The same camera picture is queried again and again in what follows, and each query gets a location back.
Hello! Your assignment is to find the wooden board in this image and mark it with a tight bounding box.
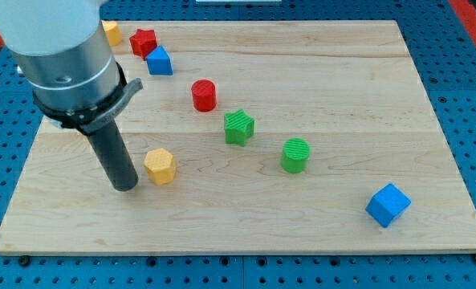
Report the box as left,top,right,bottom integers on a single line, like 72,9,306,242
0,20,476,256

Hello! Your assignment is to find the green cylinder block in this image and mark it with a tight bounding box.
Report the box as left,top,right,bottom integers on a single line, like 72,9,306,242
281,138,311,173

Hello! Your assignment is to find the green star block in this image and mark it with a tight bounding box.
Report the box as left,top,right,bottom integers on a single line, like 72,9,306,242
224,108,254,147

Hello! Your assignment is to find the blue cube block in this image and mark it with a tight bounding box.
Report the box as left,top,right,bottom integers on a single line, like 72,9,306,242
365,183,412,228

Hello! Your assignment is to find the yellow hexagon block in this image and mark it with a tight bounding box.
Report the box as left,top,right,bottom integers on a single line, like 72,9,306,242
144,148,177,185

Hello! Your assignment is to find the red cylinder block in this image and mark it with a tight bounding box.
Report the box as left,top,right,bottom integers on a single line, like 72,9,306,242
191,79,217,112

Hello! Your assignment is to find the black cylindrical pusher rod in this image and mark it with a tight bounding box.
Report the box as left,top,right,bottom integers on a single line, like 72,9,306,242
87,120,138,191

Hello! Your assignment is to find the black clamp ring with lever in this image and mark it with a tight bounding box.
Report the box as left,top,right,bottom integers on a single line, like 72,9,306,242
31,62,144,136

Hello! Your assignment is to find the blue triangle block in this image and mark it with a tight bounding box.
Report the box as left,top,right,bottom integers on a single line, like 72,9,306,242
145,46,173,75

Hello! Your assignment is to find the yellow block at back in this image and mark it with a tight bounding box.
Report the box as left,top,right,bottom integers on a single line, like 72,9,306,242
102,21,122,47

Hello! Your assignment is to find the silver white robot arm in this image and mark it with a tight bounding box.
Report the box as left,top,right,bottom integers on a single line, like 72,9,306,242
0,0,120,112

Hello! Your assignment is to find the red star block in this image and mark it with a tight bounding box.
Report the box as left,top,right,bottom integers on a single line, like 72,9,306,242
129,29,158,60

